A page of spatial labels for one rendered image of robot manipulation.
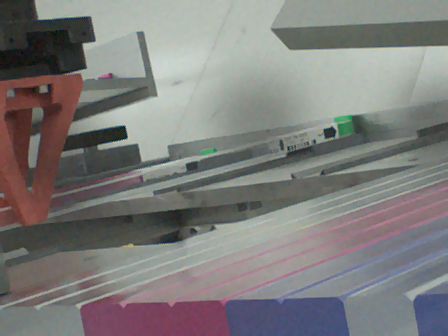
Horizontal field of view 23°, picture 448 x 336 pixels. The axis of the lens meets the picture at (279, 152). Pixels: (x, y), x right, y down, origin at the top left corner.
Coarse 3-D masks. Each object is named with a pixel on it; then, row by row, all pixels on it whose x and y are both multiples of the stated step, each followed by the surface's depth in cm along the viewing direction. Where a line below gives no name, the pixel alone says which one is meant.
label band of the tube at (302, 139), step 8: (312, 128) 77; (320, 128) 77; (328, 128) 78; (336, 128) 79; (280, 136) 75; (288, 136) 74; (296, 136) 75; (304, 136) 76; (312, 136) 76; (320, 136) 77; (328, 136) 78; (336, 136) 78; (288, 144) 74; (296, 144) 75; (304, 144) 76; (312, 144) 76
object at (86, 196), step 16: (352, 128) 80; (256, 144) 72; (272, 144) 73; (192, 160) 68; (208, 160) 69; (224, 160) 70; (240, 160) 71; (256, 160) 72; (128, 176) 64; (144, 176) 64; (160, 176) 65; (176, 176) 66; (192, 176) 67; (64, 192) 60; (80, 192) 61; (96, 192) 62; (112, 192) 62; (128, 192) 63; (0, 208) 57; (64, 208) 60; (80, 208) 61; (0, 224) 57; (16, 224) 57
